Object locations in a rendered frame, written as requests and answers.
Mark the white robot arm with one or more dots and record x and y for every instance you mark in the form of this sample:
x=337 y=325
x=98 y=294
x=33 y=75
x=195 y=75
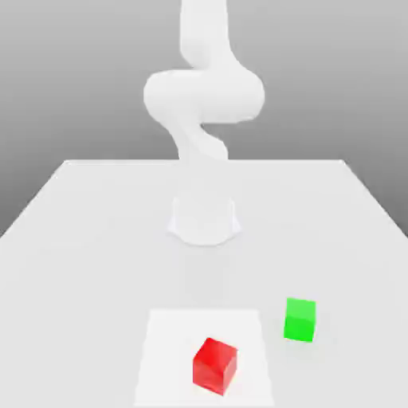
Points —
x=204 y=95

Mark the small green cube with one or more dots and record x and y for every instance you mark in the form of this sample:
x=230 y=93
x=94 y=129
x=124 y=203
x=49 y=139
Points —
x=299 y=320

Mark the small red cube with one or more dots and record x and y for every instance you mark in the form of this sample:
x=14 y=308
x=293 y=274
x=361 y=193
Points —
x=214 y=366

